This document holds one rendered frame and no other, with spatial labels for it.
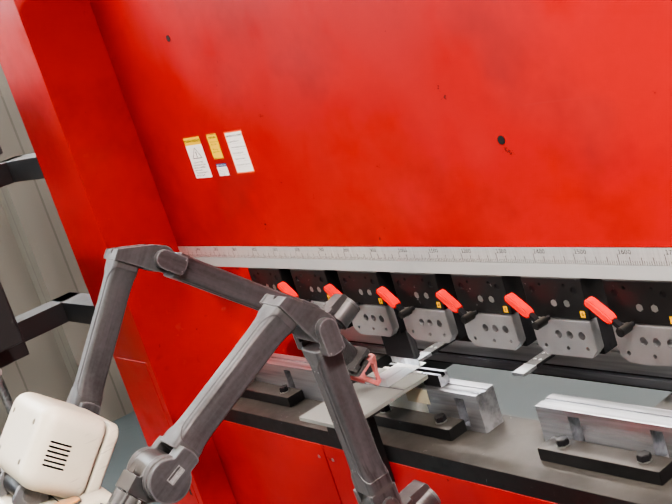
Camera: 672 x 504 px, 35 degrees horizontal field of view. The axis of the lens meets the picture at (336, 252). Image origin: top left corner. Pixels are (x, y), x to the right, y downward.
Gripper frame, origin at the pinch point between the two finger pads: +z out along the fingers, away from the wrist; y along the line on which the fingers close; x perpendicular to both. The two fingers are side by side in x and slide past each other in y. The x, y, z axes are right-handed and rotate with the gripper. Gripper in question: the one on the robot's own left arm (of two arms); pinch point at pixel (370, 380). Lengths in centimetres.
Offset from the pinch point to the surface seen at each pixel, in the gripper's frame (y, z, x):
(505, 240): -50, -26, -21
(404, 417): -3.5, 11.7, 1.9
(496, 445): -32.3, 15.0, 2.6
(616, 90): -85, -49, -33
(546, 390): 121, 165, -103
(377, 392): -4.0, 0.8, 2.5
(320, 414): 2.2, -5.1, 13.9
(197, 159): 55, -48, -31
